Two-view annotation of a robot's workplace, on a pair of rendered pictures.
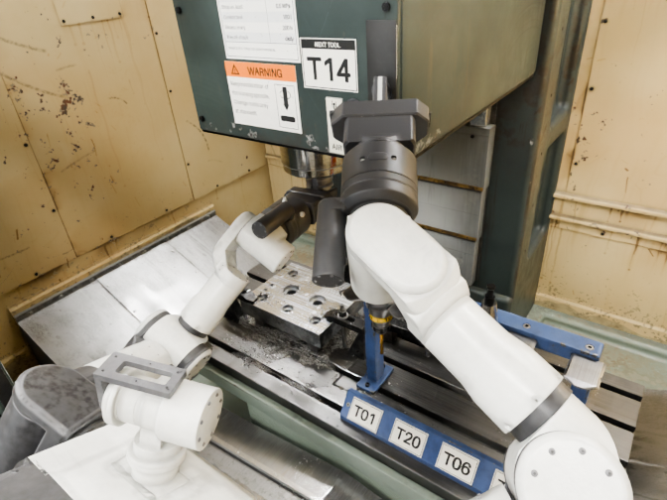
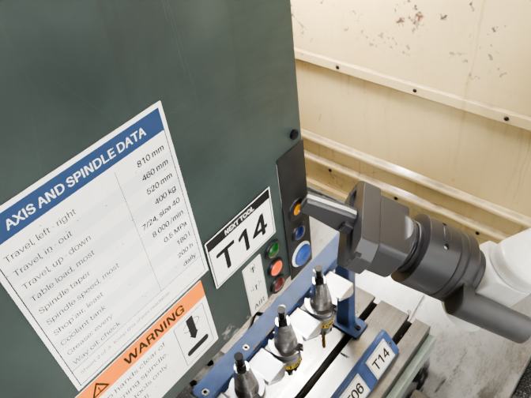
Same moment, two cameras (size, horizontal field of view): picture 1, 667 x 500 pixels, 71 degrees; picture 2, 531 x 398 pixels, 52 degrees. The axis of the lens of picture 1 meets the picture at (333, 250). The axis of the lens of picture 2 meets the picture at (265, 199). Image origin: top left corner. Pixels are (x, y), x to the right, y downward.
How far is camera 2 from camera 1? 79 cm
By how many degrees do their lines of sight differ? 64
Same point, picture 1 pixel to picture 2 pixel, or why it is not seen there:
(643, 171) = not seen: hidden behind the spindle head
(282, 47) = (180, 278)
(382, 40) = (293, 165)
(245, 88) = (124, 388)
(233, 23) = (86, 331)
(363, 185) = (474, 256)
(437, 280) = not seen: outside the picture
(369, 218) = (521, 260)
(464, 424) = (302, 383)
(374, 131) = (398, 228)
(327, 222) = (488, 305)
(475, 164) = not seen: hidden behind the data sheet
